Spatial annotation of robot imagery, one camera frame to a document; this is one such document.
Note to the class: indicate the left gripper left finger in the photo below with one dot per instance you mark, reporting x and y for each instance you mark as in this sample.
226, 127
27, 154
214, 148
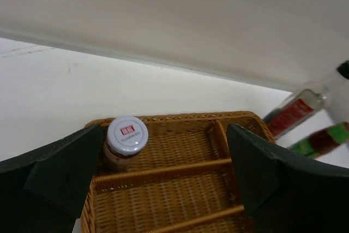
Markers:
44, 190

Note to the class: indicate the tall dark vinegar bottle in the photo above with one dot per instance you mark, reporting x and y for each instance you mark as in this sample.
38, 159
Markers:
303, 103

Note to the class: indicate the brown wicker divided basket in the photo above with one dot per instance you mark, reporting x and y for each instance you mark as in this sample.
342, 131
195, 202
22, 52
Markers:
183, 181

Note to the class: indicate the red sauce bottle green label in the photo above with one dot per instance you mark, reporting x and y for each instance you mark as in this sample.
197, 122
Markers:
322, 142

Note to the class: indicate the sauce jar white lid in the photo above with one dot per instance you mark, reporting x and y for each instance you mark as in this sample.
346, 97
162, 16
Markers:
126, 137

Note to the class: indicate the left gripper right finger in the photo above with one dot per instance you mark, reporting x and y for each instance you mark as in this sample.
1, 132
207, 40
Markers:
283, 191

